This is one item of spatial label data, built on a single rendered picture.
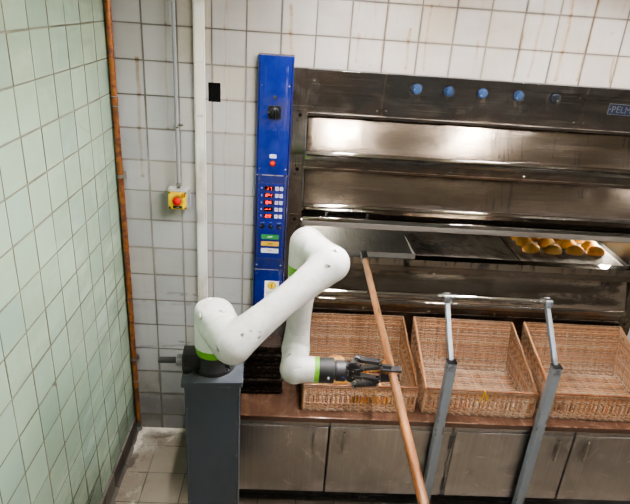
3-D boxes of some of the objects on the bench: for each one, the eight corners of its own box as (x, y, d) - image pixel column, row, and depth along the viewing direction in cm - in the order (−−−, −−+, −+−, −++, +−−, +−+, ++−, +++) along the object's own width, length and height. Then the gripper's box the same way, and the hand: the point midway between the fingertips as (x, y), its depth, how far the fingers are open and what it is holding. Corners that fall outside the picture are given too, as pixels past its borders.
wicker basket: (298, 353, 318) (301, 310, 307) (398, 357, 322) (404, 314, 311) (300, 411, 274) (303, 363, 263) (415, 414, 278) (423, 367, 266)
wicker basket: (405, 357, 322) (411, 314, 311) (503, 362, 324) (513, 320, 313) (419, 414, 278) (428, 367, 267) (534, 420, 279) (547, 373, 268)
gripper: (336, 345, 205) (401, 349, 206) (332, 382, 212) (396, 385, 213) (337, 357, 198) (404, 361, 199) (333, 395, 205) (399, 398, 206)
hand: (390, 373), depth 206 cm, fingers closed on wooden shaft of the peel, 3 cm apart
